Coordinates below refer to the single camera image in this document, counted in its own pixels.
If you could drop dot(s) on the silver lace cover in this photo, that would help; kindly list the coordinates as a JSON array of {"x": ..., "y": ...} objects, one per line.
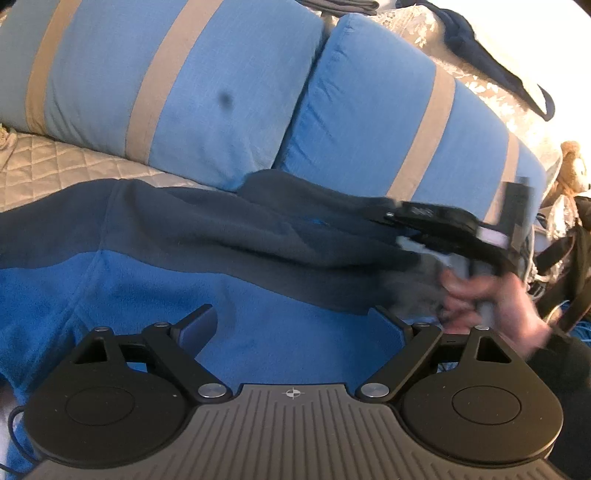
[{"x": 503, "y": 110}]

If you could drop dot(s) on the blue grey-striped pillow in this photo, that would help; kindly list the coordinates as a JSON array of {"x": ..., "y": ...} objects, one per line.
[
  {"x": 194, "y": 69},
  {"x": 369, "y": 115}
]

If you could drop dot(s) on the grey folded cloth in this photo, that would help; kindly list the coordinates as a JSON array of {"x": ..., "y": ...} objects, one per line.
[{"x": 341, "y": 5}]

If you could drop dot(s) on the black bag with red piping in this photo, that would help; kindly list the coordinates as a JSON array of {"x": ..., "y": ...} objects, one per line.
[{"x": 568, "y": 258}]

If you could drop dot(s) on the person's right hand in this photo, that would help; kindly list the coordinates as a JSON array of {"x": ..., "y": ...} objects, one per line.
[{"x": 512, "y": 304}]

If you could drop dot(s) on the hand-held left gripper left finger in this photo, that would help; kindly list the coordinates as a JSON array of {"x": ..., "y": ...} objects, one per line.
[{"x": 201, "y": 330}]

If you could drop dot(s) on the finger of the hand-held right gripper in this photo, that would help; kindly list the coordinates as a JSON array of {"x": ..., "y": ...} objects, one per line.
[{"x": 387, "y": 214}]

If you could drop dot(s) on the blue fleece jacket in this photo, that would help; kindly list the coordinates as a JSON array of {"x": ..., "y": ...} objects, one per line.
[{"x": 231, "y": 286}]

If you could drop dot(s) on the brown teddy bear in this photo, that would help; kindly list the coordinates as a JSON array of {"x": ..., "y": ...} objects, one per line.
[{"x": 570, "y": 170}]

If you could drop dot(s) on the grey quilted bedspread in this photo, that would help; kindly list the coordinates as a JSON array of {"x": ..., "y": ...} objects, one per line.
[{"x": 55, "y": 170}]

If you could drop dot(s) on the navy garment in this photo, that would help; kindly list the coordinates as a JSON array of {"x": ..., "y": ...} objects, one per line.
[{"x": 480, "y": 50}]

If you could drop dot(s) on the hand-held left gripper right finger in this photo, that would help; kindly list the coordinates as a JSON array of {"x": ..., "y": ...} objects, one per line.
[{"x": 392, "y": 323}]

